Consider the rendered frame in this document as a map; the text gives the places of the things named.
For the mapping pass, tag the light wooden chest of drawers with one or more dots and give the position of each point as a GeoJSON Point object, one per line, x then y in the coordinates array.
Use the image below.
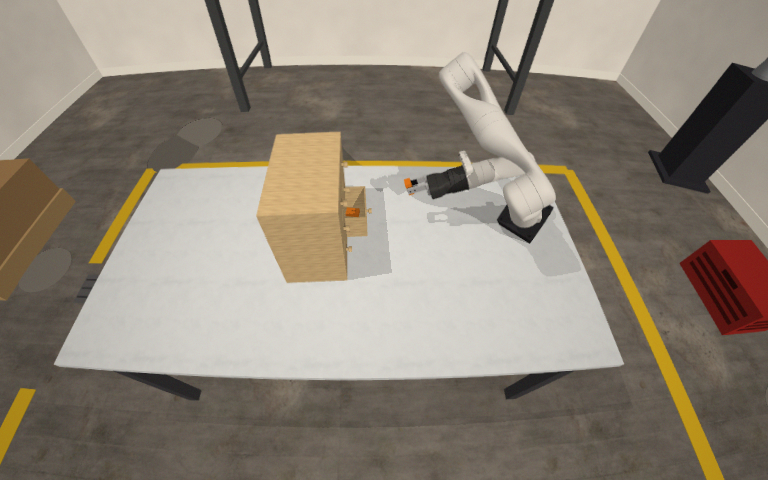
{"type": "Point", "coordinates": [298, 208]}

